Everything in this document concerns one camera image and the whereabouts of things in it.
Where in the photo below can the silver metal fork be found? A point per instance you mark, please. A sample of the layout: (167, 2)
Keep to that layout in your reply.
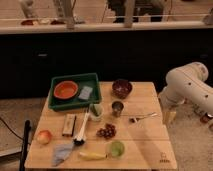
(142, 116)

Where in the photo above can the green plastic tray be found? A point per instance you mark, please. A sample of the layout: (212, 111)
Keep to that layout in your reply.
(87, 79)

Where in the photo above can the black pole stand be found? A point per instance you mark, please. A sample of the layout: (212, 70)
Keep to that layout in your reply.
(27, 128)

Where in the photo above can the red apple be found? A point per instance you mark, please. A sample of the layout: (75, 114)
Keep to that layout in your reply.
(44, 137)

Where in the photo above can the dark red bowl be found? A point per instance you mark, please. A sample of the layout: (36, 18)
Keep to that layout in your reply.
(121, 88)

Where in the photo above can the white cup with green item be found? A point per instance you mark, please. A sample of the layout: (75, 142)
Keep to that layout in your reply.
(95, 111)

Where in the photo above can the grey sponge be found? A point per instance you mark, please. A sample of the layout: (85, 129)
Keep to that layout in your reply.
(85, 93)

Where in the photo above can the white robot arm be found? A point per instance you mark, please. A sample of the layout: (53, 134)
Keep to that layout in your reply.
(186, 83)

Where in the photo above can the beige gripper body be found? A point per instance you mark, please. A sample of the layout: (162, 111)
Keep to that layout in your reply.
(169, 115)

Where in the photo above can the small metal cup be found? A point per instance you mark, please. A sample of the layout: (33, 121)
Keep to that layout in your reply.
(117, 108)

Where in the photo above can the grey blue cloth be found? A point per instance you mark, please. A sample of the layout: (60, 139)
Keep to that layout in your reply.
(61, 153)

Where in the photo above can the white handled brush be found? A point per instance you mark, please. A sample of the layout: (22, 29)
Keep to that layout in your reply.
(79, 138)

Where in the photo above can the orange bowl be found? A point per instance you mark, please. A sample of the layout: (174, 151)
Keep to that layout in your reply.
(65, 90)

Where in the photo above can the yellow banana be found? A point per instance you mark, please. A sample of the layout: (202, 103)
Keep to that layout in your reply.
(92, 156)

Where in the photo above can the wooden block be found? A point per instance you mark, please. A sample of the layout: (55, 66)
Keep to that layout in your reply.
(68, 127)

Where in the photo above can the bunch of red grapes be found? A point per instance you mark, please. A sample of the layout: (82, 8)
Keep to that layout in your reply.
(107, 132)

